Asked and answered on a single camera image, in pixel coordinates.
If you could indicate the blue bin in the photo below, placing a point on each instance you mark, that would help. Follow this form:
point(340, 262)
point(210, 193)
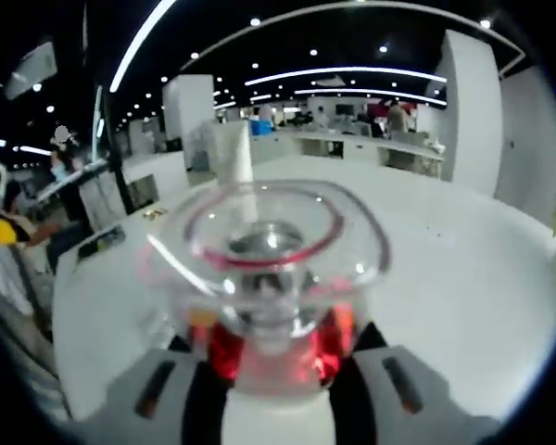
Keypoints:
point(261, 128)

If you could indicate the small gold item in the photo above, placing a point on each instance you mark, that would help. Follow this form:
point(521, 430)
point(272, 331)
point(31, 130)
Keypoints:
point(154, 213)

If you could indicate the small white desk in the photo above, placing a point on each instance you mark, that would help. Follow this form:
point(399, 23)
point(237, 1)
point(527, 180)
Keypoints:
point(153, 181)

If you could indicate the long white counter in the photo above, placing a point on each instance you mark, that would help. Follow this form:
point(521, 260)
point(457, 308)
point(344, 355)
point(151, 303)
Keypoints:
point(361, 148)

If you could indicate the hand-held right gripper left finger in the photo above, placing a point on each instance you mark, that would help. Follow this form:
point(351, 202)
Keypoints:
point(167, 398)

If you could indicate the long ceiling light strip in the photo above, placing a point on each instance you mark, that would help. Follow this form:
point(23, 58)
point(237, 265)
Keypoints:
point(139, 41)

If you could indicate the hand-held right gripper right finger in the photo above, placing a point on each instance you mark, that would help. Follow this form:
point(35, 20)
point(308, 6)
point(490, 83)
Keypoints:
point(389, 389)

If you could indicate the white ceiling air conditioner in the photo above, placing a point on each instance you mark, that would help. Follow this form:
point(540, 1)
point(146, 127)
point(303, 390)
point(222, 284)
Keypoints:
point(32, 69)

